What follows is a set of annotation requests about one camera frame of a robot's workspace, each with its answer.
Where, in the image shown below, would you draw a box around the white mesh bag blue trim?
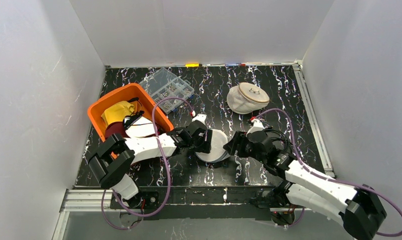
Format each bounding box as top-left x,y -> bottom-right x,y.
195,129 -> 230,164

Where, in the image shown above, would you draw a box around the white mesh bag beige trim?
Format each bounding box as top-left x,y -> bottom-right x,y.
226,82 -> 270,115

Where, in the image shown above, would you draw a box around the white bra black straps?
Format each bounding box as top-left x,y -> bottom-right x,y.
123,110 -> 162,139

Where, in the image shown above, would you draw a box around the maroon bra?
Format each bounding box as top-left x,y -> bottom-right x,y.
104,121 -> 128,139

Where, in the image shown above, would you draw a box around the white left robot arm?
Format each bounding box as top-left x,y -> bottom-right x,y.
87,120 -> 213,200

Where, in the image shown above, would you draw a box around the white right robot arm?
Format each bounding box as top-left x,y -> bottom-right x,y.
223,129 -> 387,240

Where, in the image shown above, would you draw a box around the clear plastic screw box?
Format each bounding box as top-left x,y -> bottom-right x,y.
139,67 -> 194,103

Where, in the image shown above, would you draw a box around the orange plastic basin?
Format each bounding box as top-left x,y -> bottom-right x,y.
87,83 -> 175,160

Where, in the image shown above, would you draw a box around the yellow cloth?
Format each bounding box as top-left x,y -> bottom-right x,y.
101,101 -> 142,127

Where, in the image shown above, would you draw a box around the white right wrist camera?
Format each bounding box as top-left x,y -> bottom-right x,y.
247,118 -> 265,134

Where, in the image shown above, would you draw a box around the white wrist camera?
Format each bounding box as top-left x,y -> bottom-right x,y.
192,113 -> 207,125
247,118 -> 265,134

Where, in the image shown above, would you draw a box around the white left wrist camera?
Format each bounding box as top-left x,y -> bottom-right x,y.
192,113 -> 207,125

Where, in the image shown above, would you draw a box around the black coiled cable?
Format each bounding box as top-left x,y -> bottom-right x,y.
265,128 -> 297,157

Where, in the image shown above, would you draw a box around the yellow marker on wall edge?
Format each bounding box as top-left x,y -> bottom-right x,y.
185,63 -> 202,68

